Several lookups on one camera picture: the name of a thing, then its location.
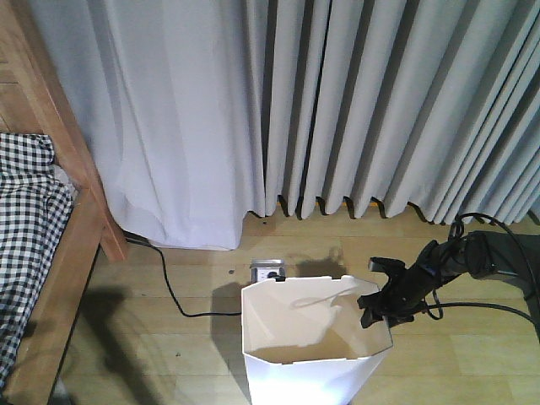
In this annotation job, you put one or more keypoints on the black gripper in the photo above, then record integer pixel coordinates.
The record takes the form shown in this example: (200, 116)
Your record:
(401, 296)

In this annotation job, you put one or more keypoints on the white plastic trash bin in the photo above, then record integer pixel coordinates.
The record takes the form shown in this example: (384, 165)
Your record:
(303, 342)

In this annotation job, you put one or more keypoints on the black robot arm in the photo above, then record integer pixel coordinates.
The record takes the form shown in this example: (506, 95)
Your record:
(511, 258)

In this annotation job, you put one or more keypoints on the floor power outlet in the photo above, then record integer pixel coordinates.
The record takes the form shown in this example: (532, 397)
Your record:
(262, 269)

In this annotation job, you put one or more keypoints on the light grey curtain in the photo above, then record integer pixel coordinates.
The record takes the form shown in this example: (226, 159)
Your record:
(199, 112)

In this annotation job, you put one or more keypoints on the black white checkered bedding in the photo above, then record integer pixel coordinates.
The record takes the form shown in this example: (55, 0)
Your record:
(35, 209)

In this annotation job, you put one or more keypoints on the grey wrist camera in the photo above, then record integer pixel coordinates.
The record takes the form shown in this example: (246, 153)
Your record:
(385, 265)

